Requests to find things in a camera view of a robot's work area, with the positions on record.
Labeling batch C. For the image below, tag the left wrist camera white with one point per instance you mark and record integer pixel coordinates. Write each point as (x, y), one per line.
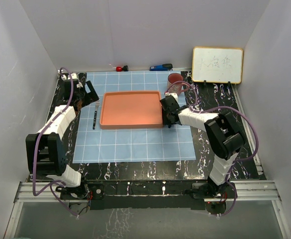
(73, 78)

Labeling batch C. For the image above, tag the blue marker pen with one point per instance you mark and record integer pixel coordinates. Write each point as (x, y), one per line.
(163, 67)

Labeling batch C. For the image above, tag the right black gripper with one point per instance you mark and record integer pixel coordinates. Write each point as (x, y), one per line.
(166, 121)

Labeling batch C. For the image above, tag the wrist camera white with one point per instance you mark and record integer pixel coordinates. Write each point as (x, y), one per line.
(73, 78)
(172, 94)

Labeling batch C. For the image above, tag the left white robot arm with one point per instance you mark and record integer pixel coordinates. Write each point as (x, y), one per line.
(45, 151)

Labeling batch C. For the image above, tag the blue checked tablecloth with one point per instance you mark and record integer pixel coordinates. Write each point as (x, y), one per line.
(123, 145)

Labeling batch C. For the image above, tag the orange plastic tray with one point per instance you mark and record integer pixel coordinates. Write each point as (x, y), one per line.
(131, 110)

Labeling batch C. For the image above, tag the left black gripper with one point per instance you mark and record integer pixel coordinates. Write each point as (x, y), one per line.
(91, 97)

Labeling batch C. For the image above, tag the small framed whiteboard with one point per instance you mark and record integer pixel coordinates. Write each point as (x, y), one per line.
(217, 65)

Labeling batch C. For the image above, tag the pink floral mug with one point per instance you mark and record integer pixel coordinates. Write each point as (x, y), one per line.
(175, 84)

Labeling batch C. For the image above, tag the aluminium frame rail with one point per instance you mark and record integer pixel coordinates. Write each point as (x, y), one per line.
(246, 190)

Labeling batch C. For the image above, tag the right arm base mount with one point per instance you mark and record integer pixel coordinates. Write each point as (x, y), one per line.
(204, 190)

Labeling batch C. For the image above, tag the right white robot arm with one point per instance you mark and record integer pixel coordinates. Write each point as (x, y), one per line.
(225, 137)

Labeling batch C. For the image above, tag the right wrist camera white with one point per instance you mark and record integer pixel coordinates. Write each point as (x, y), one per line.
(172, 94)

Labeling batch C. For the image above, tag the red capped marker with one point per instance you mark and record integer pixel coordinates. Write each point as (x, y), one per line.
(122, 69)

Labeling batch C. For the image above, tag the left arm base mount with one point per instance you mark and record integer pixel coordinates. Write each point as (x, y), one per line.
(85, 191)

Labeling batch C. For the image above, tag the silver metal fork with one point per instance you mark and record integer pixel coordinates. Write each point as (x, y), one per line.
(97, 104)

